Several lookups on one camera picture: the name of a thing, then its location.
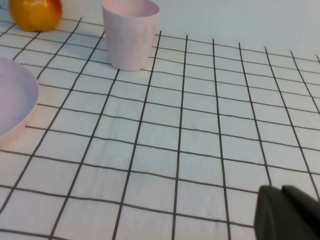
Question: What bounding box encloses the yellow orange toy pear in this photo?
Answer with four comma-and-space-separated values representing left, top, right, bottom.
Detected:
7, 0, 63, 33

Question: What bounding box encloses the white black-grid tablecloth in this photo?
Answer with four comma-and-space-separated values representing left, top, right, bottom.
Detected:
0, 4, 320, 240

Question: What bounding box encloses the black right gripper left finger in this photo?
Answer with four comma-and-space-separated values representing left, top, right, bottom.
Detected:
254, 185, 286, 240

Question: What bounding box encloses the pale pink plastic cup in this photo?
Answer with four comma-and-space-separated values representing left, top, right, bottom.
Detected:
101, 0, 161, 72

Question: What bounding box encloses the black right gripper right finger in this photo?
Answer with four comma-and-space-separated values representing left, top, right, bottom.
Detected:
281, 184, 320, 240

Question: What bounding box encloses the pale pink plastic plate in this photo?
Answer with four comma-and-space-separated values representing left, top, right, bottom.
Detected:
0, 56, 40, 148

